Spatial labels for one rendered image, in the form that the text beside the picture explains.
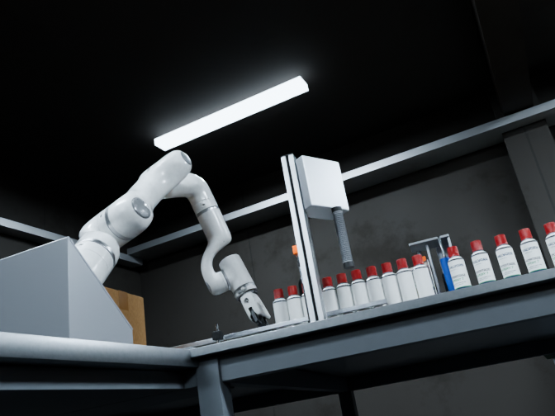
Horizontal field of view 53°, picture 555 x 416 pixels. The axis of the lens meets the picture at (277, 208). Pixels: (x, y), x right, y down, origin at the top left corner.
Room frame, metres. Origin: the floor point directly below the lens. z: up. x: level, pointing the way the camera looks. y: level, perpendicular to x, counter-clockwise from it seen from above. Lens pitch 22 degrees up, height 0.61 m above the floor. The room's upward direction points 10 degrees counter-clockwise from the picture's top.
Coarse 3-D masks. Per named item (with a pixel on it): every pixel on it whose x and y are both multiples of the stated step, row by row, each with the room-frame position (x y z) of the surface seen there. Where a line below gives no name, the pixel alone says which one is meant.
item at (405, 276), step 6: (402, 258) 1.80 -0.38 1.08; (396, 264) 1.82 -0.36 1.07; (402, 264) 1.80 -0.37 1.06; (402, 270) 1.80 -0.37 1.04; (408, 270) 1.80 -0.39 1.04; (396, 276) 1.82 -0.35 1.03; (402, 276) 1.80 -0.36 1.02; (408, 276) 1.79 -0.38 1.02; (402, 282) 1.80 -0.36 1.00; (408, 282) 1.79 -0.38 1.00; (414, 282) 1.80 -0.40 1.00; (402, 288) 1.80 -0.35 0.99; (408, 288) 1.79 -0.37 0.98; (414, 288) 1.80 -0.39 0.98; (402, 294) 1.81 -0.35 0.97; (408, 294) 1.79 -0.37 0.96; (414, 294) 1.80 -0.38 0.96
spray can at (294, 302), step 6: (288, 288) 1.92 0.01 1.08; (294, 288) 1.92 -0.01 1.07; (288, 294) 1.93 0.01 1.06; (294, 294) 1.91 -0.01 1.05; (288, 300) 1.91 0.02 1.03; (294, 300) 1.91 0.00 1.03; (300, 300) 1.92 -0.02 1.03; (288, 306) 1.92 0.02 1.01; (294, 306) 1.91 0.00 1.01; (300, 306) 1.91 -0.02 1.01; (294, 312) 1.91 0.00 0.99; (300, 312) 1.91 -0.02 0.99; (294, 318) 1.91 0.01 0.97; (294, 324) 1.91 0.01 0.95
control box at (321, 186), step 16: (304, 160) 1.71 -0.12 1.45; (320, 160) 1.76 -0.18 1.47; (304, 176) 1.71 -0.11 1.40; (320, 176) 1.75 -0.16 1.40; (336, 176) 1.80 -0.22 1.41; (304, 192) 1.73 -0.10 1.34; (320, 192) 1.74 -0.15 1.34; (336, 192) 1.78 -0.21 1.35; (304, 208) 1.74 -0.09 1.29; (320, 208) 1.75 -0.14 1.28
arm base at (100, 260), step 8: (80, 248) 1.36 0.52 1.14; (88, 248) 1.36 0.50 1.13; (96, 248) 1.37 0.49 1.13; (104, 248) 1.39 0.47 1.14; (88, 256) 1.35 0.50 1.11; (96, 256) 1.36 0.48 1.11; (104, 256) 1.39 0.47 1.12; (88, 264) 1.34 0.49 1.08; (96, 264) 1.36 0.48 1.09; (104, 264) 1.38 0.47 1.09; (112, 264) 1.43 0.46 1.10; (96, 272) 1.35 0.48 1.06; (104, 272) 1.39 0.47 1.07; (104, 280) 1.41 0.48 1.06
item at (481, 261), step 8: (472, 248) 1.75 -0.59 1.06; (480, 248) 1.74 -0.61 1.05; (472, 256) 1.74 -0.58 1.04; (480, 256) 1.73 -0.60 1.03; (480, 264) 1.73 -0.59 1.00; (488, 264) 1.73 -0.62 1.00; (480, 272) 1.74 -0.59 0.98; (488, 272) 1.73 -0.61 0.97; (480, 280) 1.74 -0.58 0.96; (488, 280) 1.73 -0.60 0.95
